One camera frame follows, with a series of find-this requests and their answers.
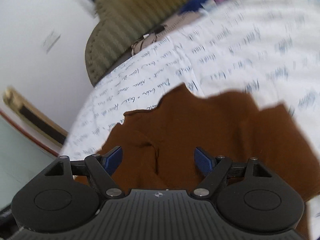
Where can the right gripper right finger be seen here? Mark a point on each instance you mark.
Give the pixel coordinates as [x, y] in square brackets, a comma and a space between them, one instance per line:
[214, 170]

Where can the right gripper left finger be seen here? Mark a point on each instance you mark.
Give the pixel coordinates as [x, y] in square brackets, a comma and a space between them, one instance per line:
[100, 169]

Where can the brown knit sweater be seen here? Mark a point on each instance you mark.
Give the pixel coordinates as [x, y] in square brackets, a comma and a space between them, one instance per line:
[273, 174]

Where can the gold tower fan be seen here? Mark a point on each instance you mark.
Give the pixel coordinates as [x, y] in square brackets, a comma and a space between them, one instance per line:
[34, 117]

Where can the white script-print bedsheet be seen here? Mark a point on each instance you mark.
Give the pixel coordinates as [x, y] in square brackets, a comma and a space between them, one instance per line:
[268, 49]

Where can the olive striped headboard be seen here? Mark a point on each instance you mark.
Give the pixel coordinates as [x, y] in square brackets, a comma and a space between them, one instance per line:
[121, 23]

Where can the blue garment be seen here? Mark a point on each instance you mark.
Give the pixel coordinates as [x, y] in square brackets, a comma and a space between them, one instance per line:
[192, 5]

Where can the white wall sockets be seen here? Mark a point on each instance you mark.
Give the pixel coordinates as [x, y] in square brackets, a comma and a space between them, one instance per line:
[50, 40]

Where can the black charger with cable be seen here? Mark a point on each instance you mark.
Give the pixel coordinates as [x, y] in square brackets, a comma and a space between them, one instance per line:
[157, 30]

